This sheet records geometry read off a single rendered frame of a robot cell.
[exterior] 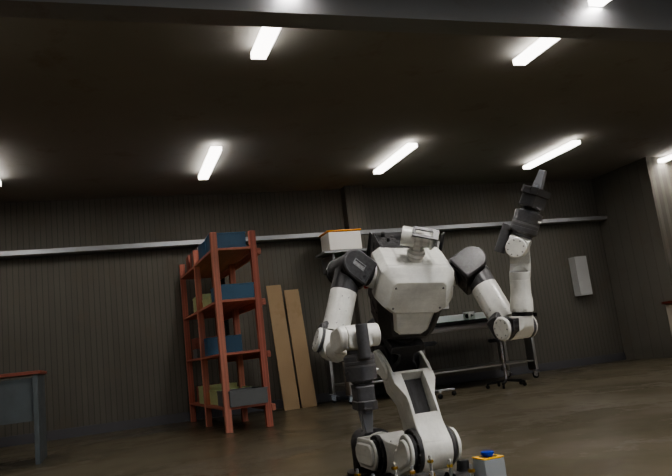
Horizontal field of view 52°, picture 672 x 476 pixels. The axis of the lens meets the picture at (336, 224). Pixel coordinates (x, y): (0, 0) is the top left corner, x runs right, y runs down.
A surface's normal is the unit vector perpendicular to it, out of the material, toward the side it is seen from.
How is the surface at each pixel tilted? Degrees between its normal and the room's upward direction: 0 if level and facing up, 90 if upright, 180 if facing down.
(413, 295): 127
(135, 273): 90
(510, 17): 90
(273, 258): 90
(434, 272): 83
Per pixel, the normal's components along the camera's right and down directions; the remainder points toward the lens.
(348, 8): 0.30, -0.21
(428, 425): 0.18, -0.74
